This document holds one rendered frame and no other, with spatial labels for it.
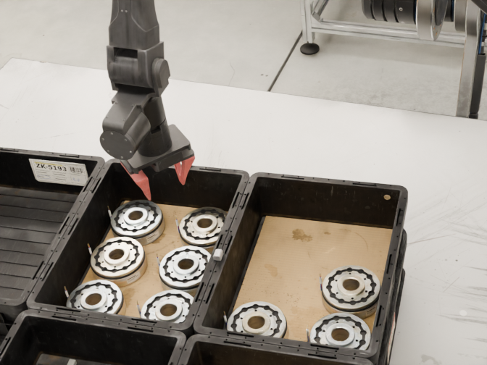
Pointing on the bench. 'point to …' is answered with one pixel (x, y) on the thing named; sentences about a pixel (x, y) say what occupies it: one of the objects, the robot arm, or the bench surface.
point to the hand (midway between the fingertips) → (164, 187)
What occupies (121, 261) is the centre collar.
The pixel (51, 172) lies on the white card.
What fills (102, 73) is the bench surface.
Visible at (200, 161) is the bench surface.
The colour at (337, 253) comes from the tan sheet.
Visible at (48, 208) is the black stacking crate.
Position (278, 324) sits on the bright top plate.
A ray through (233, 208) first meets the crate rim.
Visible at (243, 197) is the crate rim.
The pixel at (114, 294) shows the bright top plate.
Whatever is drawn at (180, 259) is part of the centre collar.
